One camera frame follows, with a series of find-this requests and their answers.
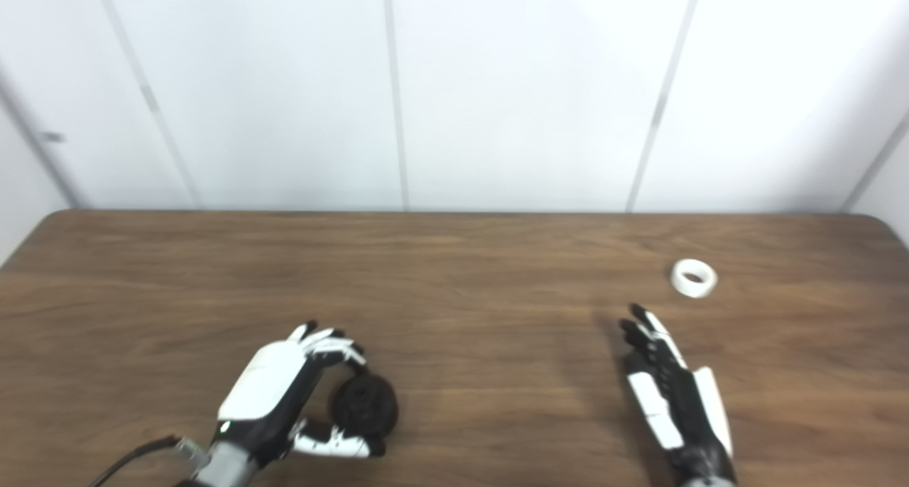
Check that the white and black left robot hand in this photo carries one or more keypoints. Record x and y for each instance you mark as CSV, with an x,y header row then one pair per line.
x,y
266,384

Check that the grey wall corner post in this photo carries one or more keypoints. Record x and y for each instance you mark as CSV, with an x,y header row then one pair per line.
x,y
35,150

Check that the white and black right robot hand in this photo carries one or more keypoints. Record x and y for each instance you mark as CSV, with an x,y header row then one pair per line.
x,y
682,409

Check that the round black part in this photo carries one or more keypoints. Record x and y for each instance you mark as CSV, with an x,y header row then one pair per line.
x,y
366,405

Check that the small grey wall tag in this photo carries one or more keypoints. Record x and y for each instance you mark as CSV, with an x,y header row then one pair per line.
x,y
52,137

